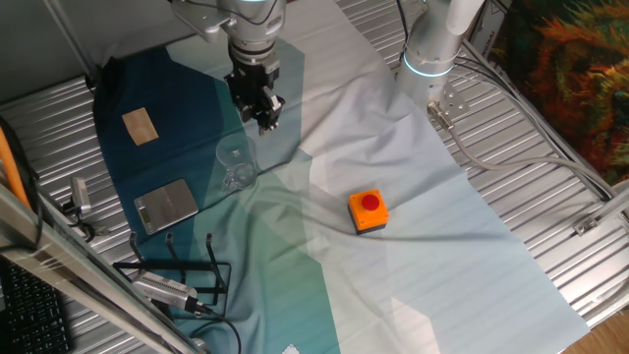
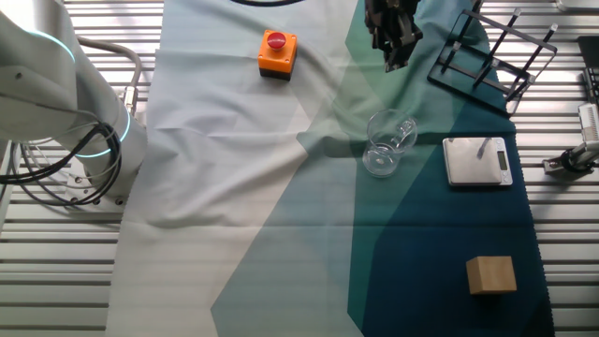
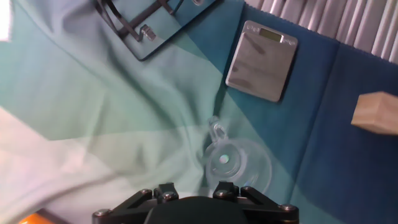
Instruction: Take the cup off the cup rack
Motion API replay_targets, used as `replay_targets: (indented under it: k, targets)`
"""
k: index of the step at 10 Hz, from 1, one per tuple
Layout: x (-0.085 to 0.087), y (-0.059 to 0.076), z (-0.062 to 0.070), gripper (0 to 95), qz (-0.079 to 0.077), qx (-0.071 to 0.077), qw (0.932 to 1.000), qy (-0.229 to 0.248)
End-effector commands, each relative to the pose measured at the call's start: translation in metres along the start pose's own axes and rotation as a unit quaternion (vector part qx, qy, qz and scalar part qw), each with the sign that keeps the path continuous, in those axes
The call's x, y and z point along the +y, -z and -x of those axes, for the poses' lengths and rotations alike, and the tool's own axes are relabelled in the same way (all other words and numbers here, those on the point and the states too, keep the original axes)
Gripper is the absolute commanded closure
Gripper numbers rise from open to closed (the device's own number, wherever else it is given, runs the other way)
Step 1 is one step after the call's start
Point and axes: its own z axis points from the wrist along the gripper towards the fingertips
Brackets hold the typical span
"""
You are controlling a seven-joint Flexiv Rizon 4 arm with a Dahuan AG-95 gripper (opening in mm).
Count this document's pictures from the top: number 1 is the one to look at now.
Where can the wooden block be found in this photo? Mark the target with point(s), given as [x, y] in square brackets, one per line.
[140, 127]

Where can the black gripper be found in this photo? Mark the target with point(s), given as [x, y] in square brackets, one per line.
[250, 83]

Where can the grey metal pole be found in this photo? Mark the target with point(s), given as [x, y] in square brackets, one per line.
[69, 37]

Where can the aluminium frame beam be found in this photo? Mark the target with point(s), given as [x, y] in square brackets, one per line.
[74, 275]

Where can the black keyboard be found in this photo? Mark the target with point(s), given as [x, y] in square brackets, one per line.
[34, 310]

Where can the cardboard box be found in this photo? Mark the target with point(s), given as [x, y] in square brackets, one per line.
[486, 24]

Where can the small metal bracket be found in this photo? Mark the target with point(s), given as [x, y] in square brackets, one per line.
[585, 225]

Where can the clear glass cup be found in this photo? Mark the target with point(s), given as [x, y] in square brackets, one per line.
[236, 162]

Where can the colourful patterned fabric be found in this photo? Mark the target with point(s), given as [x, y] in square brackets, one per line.
[565, 74]

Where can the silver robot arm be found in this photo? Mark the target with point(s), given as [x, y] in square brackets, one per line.
[432, 44]

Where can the orange pole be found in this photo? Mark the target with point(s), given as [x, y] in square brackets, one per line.
[10, 167]

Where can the teal and white tablecloth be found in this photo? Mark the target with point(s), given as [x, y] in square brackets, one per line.
[442, 270]

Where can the small camera on mount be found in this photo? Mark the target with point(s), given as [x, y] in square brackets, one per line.
[78, 194]

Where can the orange emergency stop button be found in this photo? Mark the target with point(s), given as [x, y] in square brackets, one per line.
[368, 211]

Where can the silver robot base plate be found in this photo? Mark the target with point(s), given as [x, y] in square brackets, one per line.
[454, 100]

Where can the silver digital kitchen scale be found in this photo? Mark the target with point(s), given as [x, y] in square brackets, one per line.
[164, 205]

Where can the silver depth camera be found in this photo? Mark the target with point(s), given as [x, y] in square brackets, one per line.
[162, 289]

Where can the aluminium profile bar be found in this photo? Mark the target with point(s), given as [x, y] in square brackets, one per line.
[614, 201]

